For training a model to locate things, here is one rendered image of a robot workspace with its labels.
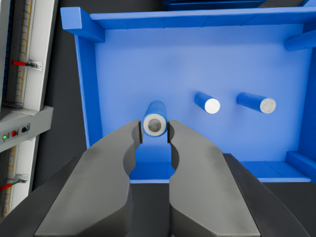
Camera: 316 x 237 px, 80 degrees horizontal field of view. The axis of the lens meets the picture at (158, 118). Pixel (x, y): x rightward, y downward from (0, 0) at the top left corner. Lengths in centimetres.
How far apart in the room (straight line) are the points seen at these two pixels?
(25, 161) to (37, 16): 52
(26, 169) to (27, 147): 9
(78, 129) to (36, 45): 34
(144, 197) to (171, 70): 73
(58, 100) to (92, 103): 61
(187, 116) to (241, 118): 8
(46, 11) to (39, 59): 15
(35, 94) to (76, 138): 23
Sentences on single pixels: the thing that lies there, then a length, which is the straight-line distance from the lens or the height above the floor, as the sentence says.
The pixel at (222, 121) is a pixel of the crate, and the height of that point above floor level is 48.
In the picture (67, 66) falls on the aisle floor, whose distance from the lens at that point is 84.
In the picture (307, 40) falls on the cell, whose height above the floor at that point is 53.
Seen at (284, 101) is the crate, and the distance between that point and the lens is 32.
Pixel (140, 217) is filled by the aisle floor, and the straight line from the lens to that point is 100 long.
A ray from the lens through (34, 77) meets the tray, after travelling 79.
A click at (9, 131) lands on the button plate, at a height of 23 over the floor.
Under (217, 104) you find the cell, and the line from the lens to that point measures 22.
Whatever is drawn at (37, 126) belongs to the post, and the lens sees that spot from 83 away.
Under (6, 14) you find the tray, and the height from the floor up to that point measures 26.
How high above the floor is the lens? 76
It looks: 77 degrees down
